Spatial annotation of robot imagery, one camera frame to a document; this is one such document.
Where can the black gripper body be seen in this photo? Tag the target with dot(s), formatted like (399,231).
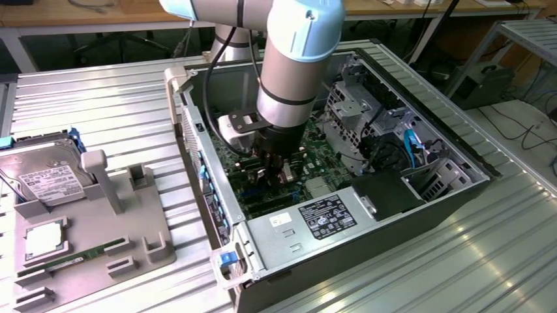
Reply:
(282,143)

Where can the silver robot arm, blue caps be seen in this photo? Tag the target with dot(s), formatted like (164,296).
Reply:
(291,81)

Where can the black expansion slot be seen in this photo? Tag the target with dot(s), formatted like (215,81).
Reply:
(274,202)

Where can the green motherboard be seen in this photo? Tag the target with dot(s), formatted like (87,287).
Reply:
(322,153)

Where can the silver chipset heat sink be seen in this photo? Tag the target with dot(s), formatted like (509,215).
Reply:
(320,185)

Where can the blue expansion card latch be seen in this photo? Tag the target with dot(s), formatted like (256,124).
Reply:
(200,170)
(219,209)
(210,187)

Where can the perforated metal drive cage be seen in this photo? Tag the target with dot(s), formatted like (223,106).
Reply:
(352,104)

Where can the silver power supply unit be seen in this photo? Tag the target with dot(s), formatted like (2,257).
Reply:
(278,241)

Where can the black plastic shroud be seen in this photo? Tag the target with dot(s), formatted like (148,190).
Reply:
(382,195)

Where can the blue case lock tab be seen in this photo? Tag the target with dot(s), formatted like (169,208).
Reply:
(227,257)

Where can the open grey PC case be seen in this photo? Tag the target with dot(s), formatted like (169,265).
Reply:
(347,280)

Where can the silver disk bay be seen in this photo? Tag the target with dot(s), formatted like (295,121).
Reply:
(447,182)

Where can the grey parts rack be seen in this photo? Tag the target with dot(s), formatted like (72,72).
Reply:
(100,234)

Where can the black office chair base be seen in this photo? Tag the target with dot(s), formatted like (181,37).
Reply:
(123,37)

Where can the black slanted rod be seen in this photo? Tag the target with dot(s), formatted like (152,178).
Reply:
(434,31)

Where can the white round table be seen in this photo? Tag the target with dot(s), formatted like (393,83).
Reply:
(495,130)

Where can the black box device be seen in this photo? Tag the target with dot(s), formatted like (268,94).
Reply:
(485,84)

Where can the hard disk in blue caddy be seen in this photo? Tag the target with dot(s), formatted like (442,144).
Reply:
(43,176)

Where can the green RAM stick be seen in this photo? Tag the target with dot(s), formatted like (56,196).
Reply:
(73,260)

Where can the silver CPU chip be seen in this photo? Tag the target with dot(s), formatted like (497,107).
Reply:
(43,239)

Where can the wooden desk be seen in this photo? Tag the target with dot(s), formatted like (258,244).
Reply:
(87,18)

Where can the metal slat side table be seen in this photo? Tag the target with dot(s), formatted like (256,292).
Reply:
(527,36)

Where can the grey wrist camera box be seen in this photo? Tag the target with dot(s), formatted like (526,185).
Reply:
(235,133)

